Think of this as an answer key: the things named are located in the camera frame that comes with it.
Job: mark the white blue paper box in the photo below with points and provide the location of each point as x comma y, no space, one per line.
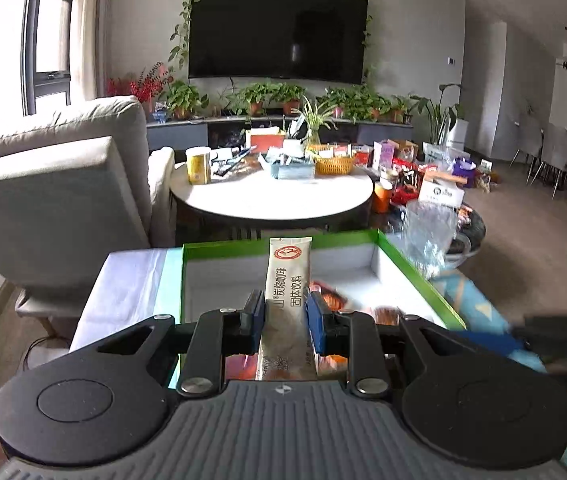
446,194

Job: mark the grey sofa armchair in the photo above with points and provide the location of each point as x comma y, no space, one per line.
77,185

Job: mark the orange cup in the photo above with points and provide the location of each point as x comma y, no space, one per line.
381,198

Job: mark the beige drink stick sachet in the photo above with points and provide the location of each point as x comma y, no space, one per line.
285,350

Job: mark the grey blue storage tray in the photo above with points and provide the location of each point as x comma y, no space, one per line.
292,171

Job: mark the woven yellow basket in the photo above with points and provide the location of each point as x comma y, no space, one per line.
334,166

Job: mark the red flower decoration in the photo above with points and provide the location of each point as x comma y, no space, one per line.
146,88

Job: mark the red orange card box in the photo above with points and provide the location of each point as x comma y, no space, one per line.
260,140

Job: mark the yellow tin can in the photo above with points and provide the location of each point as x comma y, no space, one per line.
198,161

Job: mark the red white snack packet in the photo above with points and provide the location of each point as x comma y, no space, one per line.
329,298

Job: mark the glass mug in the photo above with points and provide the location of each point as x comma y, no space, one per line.
428,231

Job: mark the green cardboard box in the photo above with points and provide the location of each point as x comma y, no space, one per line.
313,279

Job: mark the round white coffee table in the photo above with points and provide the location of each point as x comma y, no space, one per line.
255,200

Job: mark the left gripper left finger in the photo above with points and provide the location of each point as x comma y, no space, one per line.
206,344

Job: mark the black wall television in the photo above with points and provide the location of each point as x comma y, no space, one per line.
284,39

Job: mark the spider plant in vase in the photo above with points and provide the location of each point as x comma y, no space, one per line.
315,115

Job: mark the teal patterned tablecloth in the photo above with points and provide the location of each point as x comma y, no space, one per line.
127,291

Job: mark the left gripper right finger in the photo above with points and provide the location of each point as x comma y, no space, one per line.
370,349

